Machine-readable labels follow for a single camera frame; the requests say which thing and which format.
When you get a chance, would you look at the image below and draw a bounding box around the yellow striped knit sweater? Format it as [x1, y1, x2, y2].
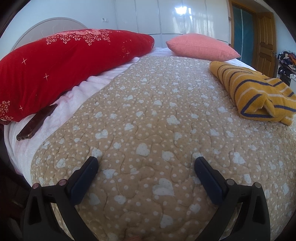
[209, 61, 295, 126]

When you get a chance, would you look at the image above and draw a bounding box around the shoe rack with clothes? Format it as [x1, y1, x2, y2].
[277, 51, 295, 88]

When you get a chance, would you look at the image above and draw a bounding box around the dark brown phone case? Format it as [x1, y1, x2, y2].
[16, 103, 58, 141]

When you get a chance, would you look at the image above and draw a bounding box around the beige heart pattern quilt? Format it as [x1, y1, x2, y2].
[31, 56, 295, 240]

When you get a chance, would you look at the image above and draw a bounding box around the red embroidered pillow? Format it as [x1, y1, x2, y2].
[1, 29, 154, 125]

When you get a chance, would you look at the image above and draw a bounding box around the wooden door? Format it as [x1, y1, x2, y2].
[254, 12, 276, 77]

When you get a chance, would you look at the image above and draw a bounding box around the pink knit pillow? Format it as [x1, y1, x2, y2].
[166, 34, 240, 62]

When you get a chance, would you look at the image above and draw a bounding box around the beige round headboard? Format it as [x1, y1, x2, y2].
[11, 17, 87, 51]

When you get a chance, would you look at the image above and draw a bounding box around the teal curtain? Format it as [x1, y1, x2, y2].
[232, 6, 254, 66]

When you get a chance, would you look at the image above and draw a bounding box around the white glossy wardrobe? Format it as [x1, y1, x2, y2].
[114, 0, 231, 48]

